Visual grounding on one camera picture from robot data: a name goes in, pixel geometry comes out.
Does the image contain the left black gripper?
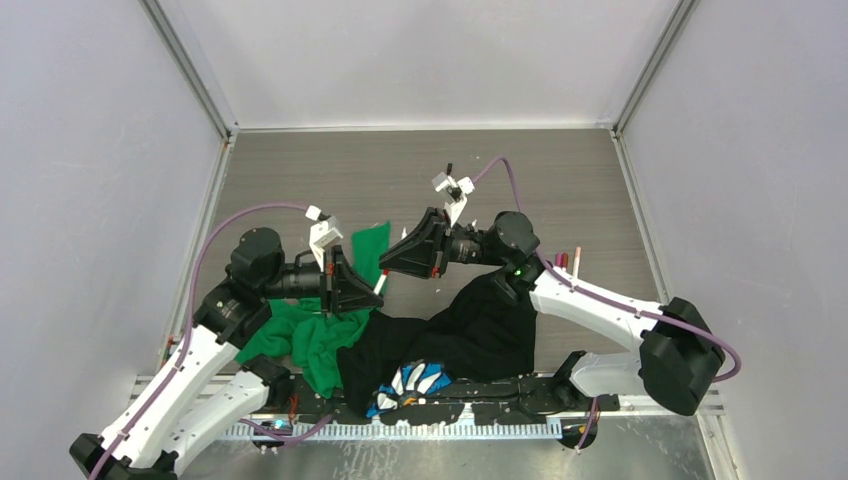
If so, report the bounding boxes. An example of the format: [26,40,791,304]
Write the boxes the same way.
[258,243,382,316]

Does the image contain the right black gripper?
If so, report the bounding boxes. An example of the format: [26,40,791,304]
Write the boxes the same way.
[378,211,507,283]

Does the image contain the white pen red cap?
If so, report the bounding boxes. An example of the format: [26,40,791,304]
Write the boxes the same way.
[373,269,389,296]

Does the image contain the white pen pink tip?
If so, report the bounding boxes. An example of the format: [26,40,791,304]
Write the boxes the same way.
[571,246,582,281]

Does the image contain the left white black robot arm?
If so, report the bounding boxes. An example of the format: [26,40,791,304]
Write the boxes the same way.
[70,228,383,479]

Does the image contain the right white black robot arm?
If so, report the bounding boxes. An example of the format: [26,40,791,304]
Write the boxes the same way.
[379,208,728,416]

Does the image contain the green cloth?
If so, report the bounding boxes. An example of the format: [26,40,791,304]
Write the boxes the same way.
[235,221,391,398]

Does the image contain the black cloth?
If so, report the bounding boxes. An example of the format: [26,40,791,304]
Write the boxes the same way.
[337,274,537,414]

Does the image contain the blue white patterned cloth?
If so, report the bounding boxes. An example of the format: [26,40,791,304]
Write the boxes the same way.
[366,360,453,418]

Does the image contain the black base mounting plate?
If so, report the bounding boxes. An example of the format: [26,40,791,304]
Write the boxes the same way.
[258,374,592,426]

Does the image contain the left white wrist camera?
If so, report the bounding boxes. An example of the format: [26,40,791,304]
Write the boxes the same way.
[305,205,344,272]

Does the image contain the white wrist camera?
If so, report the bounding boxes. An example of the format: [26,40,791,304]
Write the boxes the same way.
[305,205,344,272]
[431,172,475,226]

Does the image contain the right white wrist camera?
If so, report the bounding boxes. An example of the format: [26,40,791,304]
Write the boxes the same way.
[431,172,475,226]

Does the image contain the aluminium front rail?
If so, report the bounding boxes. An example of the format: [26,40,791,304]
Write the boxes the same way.
[124,370,725,444]

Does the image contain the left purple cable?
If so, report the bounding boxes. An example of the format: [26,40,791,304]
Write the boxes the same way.
[86,202,339,480]

